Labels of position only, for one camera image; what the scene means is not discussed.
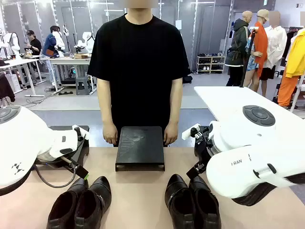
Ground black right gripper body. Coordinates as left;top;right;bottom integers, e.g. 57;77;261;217
194;126;214;167

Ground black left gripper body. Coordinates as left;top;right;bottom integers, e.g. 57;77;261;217
61;156;81;173

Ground black leather monk-strap shoe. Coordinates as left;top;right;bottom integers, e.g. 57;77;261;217
74;176;112;229
164;174;197;229
189;175;222;229
46;177;89;229

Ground person's left forearm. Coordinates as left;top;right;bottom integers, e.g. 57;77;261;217
166;77;183;127

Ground person's right forearm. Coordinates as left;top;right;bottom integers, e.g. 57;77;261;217
97;77;115;127

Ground black metal shoe stand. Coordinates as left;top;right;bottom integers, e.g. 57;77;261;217
115;126;166;172
49;125;90;168

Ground person in black t-shirt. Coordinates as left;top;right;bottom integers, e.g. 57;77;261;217
87;0;191;147

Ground person in blue jacket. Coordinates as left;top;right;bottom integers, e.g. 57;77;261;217
42;25;61;87

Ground person with black cap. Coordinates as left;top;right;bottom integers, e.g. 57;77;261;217
25;30;42;57

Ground person's left hand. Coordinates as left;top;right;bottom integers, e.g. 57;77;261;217
163;124;180;146

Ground person's right hand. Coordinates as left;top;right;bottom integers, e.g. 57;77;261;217
102;124;119;145

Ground large white table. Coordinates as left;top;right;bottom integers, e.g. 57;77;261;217
193;85;305;125

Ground grey plastic stool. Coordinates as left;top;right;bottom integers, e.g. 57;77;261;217
75;76;92;96

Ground white shoe rack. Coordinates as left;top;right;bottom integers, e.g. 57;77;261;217
196;54;226;74

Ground orange trousers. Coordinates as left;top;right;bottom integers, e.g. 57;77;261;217
277;69;300;107

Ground mannequin in dark green jacket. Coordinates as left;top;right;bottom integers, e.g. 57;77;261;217
225;10;254;87

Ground white desk with metal legs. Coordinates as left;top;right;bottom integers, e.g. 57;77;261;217
49;56;96;94
0;58;46;97

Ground mannequin in orange shirt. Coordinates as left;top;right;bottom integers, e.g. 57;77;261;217
243;9;270;93

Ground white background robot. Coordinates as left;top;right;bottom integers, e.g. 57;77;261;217
0;32;21;59
75;31;95;54
52;24;66;57

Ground yellow hoodie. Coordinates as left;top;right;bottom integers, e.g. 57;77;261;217
285;28;305;79

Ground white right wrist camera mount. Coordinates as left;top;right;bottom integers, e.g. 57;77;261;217
182;123;201;140

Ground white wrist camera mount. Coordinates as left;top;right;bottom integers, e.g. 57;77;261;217
182;123;201;140
71;124;91;142

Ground grey left arm cable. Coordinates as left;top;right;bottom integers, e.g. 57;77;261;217
35;164;77;189

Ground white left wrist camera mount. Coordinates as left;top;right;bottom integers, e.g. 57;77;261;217
71;124;91;142

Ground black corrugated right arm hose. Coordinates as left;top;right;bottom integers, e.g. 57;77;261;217
232;173;305;207

